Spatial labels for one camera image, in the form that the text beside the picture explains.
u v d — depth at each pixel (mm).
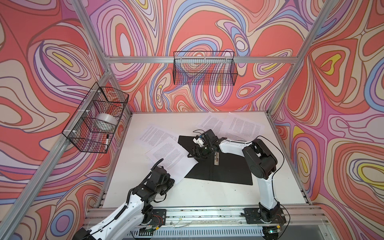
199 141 908
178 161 933
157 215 734
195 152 842
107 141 714
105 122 704
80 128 675
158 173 648
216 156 933
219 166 919
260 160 542
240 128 1111
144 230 703
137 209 548
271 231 708
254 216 737
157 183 640
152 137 1048
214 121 1150
